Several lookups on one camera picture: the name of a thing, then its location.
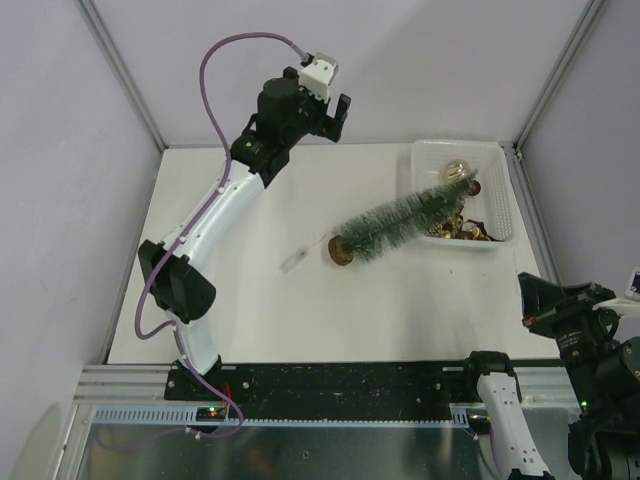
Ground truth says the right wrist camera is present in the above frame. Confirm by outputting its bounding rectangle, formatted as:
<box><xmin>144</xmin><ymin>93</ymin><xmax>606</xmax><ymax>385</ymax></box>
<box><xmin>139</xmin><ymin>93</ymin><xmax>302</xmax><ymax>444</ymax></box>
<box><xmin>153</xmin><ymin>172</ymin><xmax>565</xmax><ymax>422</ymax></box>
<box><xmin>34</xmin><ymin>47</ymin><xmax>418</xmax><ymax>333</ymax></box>
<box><xmin>594</xmin><ymin>267</ymin><xmax>640</xmax><ymax>318</ymax></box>

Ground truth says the small brown bauble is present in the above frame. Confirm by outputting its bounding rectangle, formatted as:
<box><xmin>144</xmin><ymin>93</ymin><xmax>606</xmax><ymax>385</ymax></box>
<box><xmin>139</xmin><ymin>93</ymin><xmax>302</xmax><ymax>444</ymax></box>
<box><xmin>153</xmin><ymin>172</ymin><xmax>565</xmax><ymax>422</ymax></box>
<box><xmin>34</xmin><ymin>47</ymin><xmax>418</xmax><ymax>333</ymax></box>
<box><xmin>469</xmin><ymin>180</ymin><xmax>482</xmax><ymax>197</ymax></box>

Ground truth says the large gold striped bauble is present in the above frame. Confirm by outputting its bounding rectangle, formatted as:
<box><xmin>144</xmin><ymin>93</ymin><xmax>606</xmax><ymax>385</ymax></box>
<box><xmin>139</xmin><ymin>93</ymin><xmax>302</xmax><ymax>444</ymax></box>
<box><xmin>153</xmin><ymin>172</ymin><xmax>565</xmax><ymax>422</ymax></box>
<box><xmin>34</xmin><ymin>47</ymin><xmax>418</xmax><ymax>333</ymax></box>
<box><xmin>440</xmin><ymin>159</ymin><xmax>471</xmax><ymax>183</ymax></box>

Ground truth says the clear fairy light battery box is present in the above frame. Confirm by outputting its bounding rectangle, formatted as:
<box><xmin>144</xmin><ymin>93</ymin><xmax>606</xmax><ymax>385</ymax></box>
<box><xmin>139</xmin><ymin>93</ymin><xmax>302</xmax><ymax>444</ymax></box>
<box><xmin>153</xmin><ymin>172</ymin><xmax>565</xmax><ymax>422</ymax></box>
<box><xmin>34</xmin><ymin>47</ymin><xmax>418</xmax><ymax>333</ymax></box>
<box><xmin>280</xmin><ymin>234</ymin><xmax>327</xmax><ymax>273</ymax></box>

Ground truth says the white plastic basket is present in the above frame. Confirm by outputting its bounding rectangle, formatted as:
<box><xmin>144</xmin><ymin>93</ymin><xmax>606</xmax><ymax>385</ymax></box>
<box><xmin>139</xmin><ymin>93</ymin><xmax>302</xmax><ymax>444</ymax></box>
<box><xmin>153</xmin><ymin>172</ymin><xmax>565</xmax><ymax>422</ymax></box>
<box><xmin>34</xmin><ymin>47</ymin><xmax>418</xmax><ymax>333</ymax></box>
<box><xmin>410</xmin><ymin>140</ymin><xmax>517</xmax><ymax>250</ymax></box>

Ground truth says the pile of gold brown ornaments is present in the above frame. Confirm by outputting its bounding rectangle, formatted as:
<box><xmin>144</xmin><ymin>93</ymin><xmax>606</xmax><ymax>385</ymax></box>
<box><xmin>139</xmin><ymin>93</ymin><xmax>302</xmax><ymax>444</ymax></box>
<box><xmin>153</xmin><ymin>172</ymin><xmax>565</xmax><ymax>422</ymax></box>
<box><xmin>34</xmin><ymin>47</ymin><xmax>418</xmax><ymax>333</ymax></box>
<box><xmin>426</xmin><ymin>214</ymin><xmax>499</xmax><ymax>242</ymax></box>

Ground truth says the small green christmas tree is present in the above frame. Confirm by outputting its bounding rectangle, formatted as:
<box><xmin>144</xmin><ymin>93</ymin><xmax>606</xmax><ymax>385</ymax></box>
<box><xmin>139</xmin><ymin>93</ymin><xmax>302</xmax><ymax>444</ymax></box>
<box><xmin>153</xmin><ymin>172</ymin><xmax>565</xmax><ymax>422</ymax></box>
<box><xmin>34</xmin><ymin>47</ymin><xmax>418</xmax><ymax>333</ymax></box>
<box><xmin>327</xmin><ymin>170</ymin><xmax>477</xmax><ymax>266</ymax></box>

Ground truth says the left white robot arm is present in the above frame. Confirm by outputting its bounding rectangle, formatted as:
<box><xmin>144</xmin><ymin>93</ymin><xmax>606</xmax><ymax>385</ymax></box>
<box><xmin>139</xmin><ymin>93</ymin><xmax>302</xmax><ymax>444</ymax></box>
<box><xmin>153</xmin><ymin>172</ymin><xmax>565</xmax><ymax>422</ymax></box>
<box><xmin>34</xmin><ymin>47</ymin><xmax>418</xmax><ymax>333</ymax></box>
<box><xmin>138</xmin><ymin>58</ymin><xmax>351</xmax><ymax>400</ymax></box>

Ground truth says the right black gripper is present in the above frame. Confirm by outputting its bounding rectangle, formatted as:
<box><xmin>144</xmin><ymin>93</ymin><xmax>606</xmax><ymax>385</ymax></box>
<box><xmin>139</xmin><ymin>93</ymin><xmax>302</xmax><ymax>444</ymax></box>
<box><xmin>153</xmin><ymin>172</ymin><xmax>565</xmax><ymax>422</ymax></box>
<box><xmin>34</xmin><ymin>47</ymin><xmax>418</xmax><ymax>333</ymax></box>
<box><xmin>517</xmin><ymin>269</ymin><xmax>624</xmax><ymax>412</ymax></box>

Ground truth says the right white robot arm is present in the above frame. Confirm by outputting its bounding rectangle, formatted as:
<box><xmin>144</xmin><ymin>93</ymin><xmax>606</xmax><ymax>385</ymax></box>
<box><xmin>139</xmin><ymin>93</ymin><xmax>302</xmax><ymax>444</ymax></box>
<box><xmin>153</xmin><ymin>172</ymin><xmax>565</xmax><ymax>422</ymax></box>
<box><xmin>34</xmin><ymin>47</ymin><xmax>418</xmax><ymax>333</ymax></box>
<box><xmin>461</xmin><ymin>273</ymin><xmax>639</xmax><ymax>479</ymax></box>

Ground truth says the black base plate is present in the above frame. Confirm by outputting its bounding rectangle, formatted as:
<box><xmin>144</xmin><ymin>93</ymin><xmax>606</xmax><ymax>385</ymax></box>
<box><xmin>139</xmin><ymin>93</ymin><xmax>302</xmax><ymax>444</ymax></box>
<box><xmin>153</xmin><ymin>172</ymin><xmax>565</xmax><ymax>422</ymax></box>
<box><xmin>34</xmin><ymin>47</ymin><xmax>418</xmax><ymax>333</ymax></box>
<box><xmin>164</xmin><ymin>360</ymin><xmax>524</xmax><ymax>421</ymax></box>

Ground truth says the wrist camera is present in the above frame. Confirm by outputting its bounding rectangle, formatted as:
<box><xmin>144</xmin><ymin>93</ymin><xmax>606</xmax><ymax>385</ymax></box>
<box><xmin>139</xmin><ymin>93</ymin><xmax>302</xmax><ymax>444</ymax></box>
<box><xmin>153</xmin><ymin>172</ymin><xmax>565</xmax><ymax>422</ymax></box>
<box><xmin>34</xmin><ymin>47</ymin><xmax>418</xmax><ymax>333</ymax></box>
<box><xmin>298</xmin><ymin>53</ymin><xmax>339</xmax><ymax>104</ymax></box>
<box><xmin>594</xmin><ymin>267</ymin><xmax>640</xmax><ymax>318</ymax></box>

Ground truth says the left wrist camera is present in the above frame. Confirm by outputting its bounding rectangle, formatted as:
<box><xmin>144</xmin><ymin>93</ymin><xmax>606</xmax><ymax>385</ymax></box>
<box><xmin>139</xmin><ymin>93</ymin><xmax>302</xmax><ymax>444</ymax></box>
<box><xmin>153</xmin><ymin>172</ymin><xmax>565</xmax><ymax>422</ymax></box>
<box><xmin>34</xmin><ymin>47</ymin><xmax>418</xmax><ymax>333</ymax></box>
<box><xmin>298</xmin><ymin>53</ymin><xmax>339</xmax><ymax>104</ymax></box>

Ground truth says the grey slotted cable duct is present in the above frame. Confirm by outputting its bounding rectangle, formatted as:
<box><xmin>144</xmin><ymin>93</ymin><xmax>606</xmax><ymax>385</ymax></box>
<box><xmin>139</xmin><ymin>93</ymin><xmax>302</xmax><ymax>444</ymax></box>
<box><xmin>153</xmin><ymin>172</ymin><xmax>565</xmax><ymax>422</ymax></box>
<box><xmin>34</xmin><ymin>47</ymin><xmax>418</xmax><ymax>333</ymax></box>
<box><xmin>92</xmin><ymin>405</ymin><xmax>469</xmax><ymax>428</ymax></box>

